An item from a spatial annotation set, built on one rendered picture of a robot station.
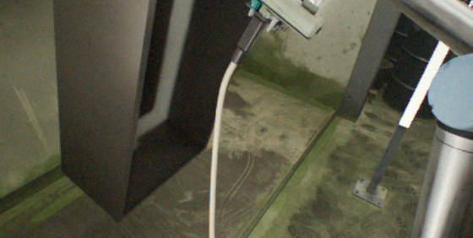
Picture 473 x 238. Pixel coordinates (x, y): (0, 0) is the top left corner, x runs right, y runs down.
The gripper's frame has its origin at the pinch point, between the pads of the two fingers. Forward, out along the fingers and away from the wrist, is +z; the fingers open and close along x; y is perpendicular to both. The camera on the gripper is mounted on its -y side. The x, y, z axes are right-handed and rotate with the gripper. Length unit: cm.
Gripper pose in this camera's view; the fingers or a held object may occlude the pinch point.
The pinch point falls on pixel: (263, 7)
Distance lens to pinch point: 73.5
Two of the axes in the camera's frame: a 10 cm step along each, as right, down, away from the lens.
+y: -4.7, 6.3, 6.2
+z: -5.0, 3.9, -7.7
